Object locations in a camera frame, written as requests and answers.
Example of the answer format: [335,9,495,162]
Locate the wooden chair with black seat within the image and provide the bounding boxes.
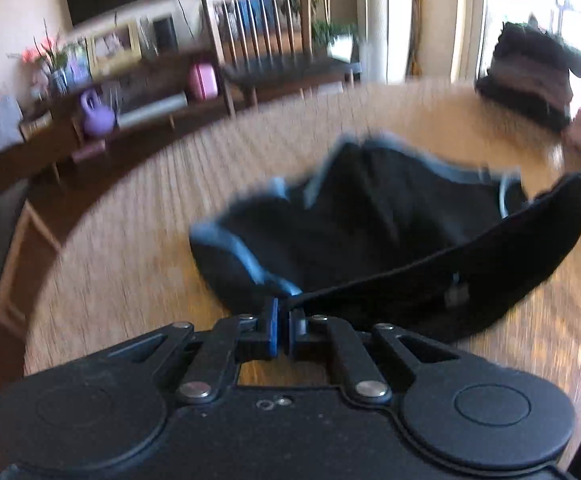
[201,0,361,111]
[0,180,64,333]

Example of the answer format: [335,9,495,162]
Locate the dark grey folded garment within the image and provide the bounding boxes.
[493,22,579,63]

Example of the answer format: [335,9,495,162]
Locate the wooden television cabinet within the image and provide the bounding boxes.
[0,52,231,211]

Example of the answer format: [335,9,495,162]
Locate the black striped folded garment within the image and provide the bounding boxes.
[475,80,574,133]

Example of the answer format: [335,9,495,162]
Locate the pink flowers in vase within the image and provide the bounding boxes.
[8,20,78,96]

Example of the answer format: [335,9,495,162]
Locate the pink case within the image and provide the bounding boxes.
[188,62,220,101]

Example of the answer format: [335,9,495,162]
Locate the small colourful picture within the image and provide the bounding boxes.
[65,42,91,86]

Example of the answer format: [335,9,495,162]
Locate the white flat box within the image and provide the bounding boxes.
[115,94,188,128]

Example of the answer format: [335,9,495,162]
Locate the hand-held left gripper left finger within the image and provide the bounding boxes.
[108,297,281,406]

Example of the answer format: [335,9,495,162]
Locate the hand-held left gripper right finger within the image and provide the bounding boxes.
[288,307,464,406]

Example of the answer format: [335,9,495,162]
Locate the black pants with blue trim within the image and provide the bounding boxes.
[189,130,581,346]

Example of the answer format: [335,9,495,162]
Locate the purple kettlebell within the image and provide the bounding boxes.
[79,89,116,137]

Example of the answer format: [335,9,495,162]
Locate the cream photo frame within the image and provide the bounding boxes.
[86,20,142,77]

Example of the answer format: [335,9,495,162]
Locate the yellow curtain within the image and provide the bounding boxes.
[411,0,429,76]

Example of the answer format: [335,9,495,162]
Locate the black speaker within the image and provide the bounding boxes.
[151,14,178,51]

